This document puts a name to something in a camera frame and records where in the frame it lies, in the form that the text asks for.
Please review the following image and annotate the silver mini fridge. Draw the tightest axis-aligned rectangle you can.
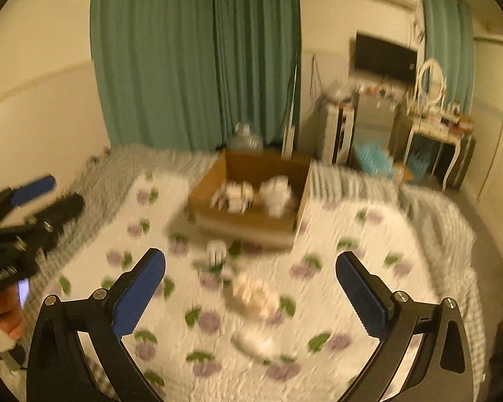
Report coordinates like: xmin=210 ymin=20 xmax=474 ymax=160
xmin=352 ymin=93 xmax=396 ymax=152

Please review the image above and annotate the brown cardboard box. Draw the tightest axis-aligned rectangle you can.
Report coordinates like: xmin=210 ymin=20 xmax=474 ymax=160
xmin=189 ymin=150 xmax=311 ymax=250

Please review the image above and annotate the grey checked bed sheet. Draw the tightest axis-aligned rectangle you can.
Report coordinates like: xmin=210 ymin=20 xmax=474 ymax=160
xmin=24 ymin=145 xmax=486 ymax=401

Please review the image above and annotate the large teal curtain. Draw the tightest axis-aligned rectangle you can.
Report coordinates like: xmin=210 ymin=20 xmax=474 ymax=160
xmin=90 ymin=0 xmax=301 ymax=151

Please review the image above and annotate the cream sock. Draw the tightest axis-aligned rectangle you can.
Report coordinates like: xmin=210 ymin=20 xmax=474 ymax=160
xmin=231 ymin=272 xmax=280 ymax=320

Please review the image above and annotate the white oval vanity mirror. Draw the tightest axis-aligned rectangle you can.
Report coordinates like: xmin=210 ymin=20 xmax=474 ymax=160
xmin=414 ymin=58 xmax=447 ymax=107

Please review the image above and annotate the white louvered wardrobe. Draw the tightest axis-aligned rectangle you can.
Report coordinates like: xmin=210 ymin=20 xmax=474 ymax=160
xmin=461 ymin=36 xmax=503 ymax=258

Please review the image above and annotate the white dressing table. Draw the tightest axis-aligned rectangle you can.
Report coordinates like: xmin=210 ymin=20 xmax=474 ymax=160
xmin=389 ymin=112 xmax=476 ymax=191

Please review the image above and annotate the person's left hand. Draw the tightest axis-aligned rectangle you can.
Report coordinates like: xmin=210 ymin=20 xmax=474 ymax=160
xmin=0 ymin=284 xmax=24 ymax=341

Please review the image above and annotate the narrow teal curtain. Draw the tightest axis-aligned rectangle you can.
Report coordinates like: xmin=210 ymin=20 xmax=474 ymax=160
xmin=422 ymin=0 xmax=474 ymax=114

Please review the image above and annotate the small white patterned sock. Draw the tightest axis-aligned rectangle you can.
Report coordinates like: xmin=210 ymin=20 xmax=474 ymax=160
xmin=210 ymin=182 xmax=255 ymax=214

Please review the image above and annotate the clear water jug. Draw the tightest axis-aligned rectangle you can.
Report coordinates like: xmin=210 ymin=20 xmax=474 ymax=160
xmin=227 ymin=123 xmax=264 ymax=152

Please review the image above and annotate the white fluffy sock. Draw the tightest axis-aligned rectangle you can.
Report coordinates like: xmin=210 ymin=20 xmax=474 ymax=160
xmin=259 ymin=175 xmax=297 ymax=219

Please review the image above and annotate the white green bunny sock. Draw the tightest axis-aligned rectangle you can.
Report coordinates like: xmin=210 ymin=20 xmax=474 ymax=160
xmin=206 ymin=240 xmax=228 ymax=272

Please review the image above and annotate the white floral quilt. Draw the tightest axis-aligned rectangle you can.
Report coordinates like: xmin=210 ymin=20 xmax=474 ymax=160
xmin=45 ymin=167 xmax=484 ymax=402

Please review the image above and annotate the black wall television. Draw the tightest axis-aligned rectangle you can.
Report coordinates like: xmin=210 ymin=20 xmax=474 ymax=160
xmin=354 ymin=32 xmax=417 ymax=84

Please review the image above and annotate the white suitcase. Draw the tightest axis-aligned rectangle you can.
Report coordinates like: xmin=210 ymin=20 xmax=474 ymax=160
xmin=318 ymin=103 xmax=355 ymax=165

